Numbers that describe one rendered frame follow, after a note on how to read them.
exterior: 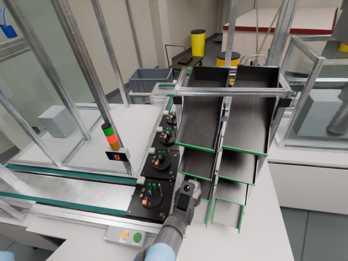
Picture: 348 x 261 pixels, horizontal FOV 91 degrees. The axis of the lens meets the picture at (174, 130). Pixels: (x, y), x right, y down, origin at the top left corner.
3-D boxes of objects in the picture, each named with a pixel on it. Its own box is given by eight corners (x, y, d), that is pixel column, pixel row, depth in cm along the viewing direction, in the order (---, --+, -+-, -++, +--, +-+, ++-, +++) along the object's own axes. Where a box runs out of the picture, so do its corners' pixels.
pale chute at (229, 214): (238, 229, 84) (239, 233, 80) (212, 220, 88) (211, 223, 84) (248, 172, 85) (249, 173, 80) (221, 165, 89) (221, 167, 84)
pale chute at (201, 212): (207, 224, 87) (206, 228, 83) (183, 215, 91) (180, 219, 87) (217, 169, 87) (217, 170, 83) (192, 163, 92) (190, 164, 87)
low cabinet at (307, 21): (320, 46, 530) (338, 7, 466) (310, 81, 379) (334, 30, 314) (249, 40, 634) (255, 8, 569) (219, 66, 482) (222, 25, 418)
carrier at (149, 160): (175, 181, 111) (173, 169, 103) (140, 177, 116) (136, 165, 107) (180, 153, 129) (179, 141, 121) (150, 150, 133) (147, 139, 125)
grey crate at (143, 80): (169, 93, 265) (167, 79, 250) (131, 92, 277) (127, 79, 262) (174, 81, 296) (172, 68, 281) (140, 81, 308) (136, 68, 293)
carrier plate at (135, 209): (167, 222, 93) (167, 221, 91) (126, 216, 97) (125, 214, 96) (175, 183, 110) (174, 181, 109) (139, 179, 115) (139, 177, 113)
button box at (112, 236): (144, 250, 88) (141, 246, 84) (106, 243, 92) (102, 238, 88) (148, 235, 93) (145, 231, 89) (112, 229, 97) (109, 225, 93)
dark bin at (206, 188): (209, 201, 75) (208, 201, 69) (180, 193, 79) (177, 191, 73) (221, 142, 85) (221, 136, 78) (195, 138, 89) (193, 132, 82)
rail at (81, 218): (175, 242, 93) (174, 235, 86) (39, 217, 110) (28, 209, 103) (177, 231, 97) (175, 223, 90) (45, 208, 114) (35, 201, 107)
